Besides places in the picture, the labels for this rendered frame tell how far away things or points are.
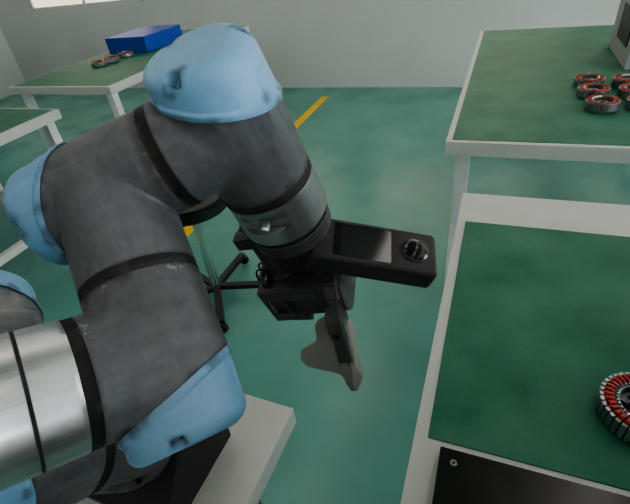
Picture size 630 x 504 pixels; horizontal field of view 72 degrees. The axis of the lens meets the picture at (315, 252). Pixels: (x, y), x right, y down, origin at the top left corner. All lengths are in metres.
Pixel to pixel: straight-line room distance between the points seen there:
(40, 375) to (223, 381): 0.09
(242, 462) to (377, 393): 1.02
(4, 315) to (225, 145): 0.35
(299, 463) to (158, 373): 1.33
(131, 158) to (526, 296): 0.81
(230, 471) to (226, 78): 0.58
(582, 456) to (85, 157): 0.70
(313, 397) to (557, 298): 1.00
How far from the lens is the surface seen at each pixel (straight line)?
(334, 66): 5.05
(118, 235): 0.28
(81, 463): 0.56
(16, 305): 0.57
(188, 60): 0.28
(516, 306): 0.94
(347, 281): 0.42
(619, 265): 1.11
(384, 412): 1.64
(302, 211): 0.33
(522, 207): 1.25
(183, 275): 0.28
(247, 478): 0.72
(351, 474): 1.54
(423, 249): 0.39
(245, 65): 0.28
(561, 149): 1.63
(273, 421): 0.76
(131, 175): 0.30
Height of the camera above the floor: 1.37
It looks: 36 degrees down
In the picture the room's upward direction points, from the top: 8 degrees counter-clockwise
